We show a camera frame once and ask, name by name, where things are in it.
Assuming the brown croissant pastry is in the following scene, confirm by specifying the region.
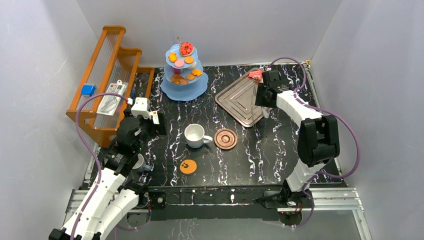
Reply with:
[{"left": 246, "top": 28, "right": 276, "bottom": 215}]
[{"left": 169, "top": 74, "right": 189, "bottom": 85}]

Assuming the round orange cookie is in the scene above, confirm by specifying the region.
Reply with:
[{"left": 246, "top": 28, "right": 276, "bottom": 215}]
[
  {"left": 186, "top": 73, "right": 196, "bottom": 81},
  {"left": 184, "top": 56, "right": 194, "bottom": 65}
]

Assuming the pink round macaron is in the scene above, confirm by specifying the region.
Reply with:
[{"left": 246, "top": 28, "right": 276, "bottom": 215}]
[{"left": 174, "top": 59, "right": 185, "bottom": 68}]

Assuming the orange fish-shaped cookie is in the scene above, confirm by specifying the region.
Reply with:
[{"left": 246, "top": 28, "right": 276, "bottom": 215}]
[{"left": 168, "top": 52, "right": 178, "bottom": 63}]

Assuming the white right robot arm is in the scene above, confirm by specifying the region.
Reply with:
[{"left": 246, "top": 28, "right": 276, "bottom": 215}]
[{"left": 255, "top": 69, "right": 340, "bottom": 207}]

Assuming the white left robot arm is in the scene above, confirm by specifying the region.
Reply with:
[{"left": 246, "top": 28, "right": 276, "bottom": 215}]
[{"left": 48, "top": 111, "right": 167, "bottom": 240}]

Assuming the silver metal tray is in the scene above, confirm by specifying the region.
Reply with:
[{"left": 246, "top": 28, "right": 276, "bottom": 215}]
[{"left": 214, "top": 68, "right": 264, "bottom": 128}]

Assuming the white ceramic mug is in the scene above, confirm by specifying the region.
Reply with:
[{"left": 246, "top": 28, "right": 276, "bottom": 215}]
[{"left": 184, "top": 123, "right": 214, "bottom": 149}]

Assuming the clear ruler set package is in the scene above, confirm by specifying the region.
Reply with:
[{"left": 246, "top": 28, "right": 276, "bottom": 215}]
[{"left": 96, "top": 79, "right": 128, "bottom": 116}]

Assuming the orange round coaster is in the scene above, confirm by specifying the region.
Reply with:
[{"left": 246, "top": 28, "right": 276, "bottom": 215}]
[{"left": 179, "top": 159, "right": 198, "bottom": 175}]

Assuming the orange wooden tiered rack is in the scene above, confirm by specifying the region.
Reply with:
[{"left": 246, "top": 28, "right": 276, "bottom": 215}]
[{"left": 66, "top": 25, "right": 155, "bottom": 148}]

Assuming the blue three-tier cake stand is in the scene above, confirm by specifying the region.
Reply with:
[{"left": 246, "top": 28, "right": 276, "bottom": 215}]
[{"left": 160, "top": 37, "right": 209, "bottom": 102}]

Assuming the blue eraser block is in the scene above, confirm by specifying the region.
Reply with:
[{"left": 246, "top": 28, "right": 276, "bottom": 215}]
[{"left": 80, "top": 84, "right": 97, "bottom": 97}]

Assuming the brown wooden saucer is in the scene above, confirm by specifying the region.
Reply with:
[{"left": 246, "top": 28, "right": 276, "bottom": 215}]
[{"left": 214, "top": 128, "right": 238, "bottom": 150}]

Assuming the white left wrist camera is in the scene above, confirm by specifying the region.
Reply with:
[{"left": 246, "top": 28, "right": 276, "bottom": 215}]
[{"left": 130, "top": 97, "right": 152, "bottom": 120}]

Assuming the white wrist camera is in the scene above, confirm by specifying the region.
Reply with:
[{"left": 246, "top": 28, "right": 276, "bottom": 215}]
[
  {"left": 130, "top": 97, "right": 152, "bottom": 120},
  {"left": 261, "top": 68, "right": 272, "bottom": 74}
]

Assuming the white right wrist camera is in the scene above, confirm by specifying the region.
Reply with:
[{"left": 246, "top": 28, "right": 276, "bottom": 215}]
[{"left": 261, "top": 68, "right": 272, "bottom": 74}]

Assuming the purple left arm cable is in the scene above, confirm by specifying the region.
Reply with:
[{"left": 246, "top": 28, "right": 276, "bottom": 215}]
[{"left": 69, "top": 92, "right": 133, "bottom": 240}]

